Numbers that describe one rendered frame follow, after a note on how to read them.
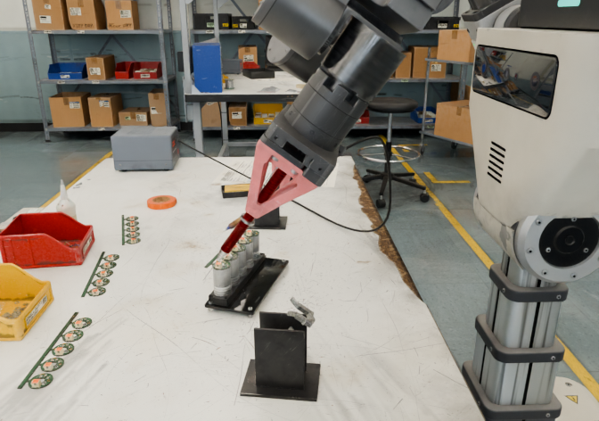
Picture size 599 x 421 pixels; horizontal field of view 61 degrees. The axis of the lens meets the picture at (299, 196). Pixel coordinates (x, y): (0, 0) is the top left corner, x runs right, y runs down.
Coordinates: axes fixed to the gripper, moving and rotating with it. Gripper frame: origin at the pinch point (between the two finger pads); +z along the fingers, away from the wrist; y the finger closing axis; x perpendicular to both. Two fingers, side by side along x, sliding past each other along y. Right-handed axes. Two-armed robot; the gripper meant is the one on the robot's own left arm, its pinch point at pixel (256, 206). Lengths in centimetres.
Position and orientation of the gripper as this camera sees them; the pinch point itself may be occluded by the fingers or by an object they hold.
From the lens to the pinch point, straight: 49.9
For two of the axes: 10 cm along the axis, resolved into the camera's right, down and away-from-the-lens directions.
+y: -1.1, 3.3, -9.4
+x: 8.1, 5.7, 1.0
